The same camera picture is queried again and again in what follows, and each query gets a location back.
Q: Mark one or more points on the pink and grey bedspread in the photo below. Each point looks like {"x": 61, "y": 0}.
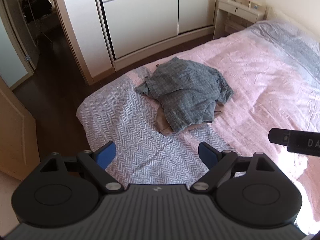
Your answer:
{"x": 272, "y": 68}

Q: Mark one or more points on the cream dressing table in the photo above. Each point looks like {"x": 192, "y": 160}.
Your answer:
{"x": 236, "y": 15}

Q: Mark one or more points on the brown garment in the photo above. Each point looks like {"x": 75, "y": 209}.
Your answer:
{"x": 165, "y": 129}

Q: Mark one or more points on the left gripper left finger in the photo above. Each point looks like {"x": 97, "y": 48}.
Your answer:
{"x": 92, "y": 166}

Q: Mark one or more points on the white sliding wardrobe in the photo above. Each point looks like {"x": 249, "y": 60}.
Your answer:
{"x": 106, "y": 36}

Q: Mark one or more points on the wooden door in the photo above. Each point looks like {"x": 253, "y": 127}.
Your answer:
{"x": 19, "y": 150}

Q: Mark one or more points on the grey plaid shirt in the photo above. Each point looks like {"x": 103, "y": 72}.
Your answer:
{"x": 187, "y": 91}

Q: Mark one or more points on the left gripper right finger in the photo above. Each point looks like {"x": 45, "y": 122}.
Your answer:
{"x": 220, "y": 166}

